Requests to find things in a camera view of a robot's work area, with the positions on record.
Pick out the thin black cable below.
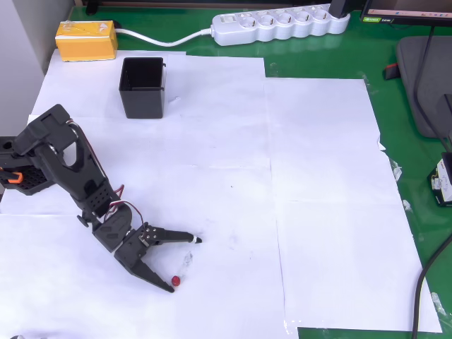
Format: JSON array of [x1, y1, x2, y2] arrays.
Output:
[[413, 25, 452, 156]]

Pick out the small circuit board module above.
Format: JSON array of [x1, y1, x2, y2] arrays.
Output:
[[429, 152, 452, 208]]

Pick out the black power plug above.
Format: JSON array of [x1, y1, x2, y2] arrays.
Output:
[[328, 0, 350, 19]]

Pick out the orange black table clamp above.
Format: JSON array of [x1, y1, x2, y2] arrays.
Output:
[[0, 168, 24, 185]]

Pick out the black screen with green sticker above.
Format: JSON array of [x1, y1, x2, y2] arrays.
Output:
[[359, 0, 452, 26]]

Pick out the red black tag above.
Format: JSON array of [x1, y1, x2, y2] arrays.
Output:
[[383, 62, 400, 81]]

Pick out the white paper table cover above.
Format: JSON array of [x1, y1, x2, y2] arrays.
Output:
[[0, 48, 444, 339]]

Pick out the white power cable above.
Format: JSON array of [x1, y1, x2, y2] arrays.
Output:
[[114, 27, 215, 47]]

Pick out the thick black cable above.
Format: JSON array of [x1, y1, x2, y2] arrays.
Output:
[[411, 235, 452, 339]]

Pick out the black square cup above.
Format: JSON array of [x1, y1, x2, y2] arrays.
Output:
[[119, 56, 167, 119]]

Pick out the red servo wire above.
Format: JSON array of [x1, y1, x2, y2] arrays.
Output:
[[105, 184, 148, 229]]

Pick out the green desk mat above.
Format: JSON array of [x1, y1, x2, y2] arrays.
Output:
[[69, 0, 452, 339]]

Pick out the yellow cardboard box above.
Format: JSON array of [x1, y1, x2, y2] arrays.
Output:
[[55, 20, 119, 63]]

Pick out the white power strip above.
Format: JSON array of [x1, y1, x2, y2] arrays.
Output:
[[210, 3, 351, 47]]

